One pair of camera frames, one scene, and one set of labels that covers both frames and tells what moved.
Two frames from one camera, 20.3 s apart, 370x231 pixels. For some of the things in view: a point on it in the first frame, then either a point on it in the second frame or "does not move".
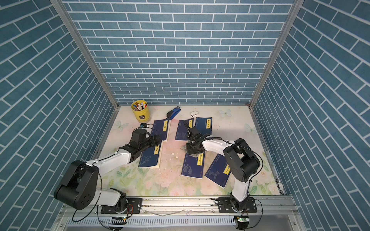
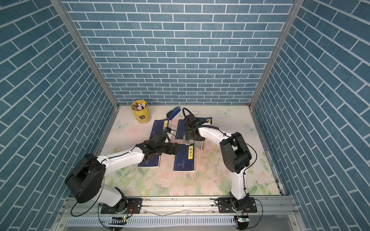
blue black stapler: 173,112 does not move
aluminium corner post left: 60,4 does not move
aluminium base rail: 266,206 does not move
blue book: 181,133 does not move
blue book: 193,167 to 152,160
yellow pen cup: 140,109 does not move
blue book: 160,127 does not move
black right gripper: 189,151 to 188,135
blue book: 219,172 to 184,160
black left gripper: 155,142 to 175,150
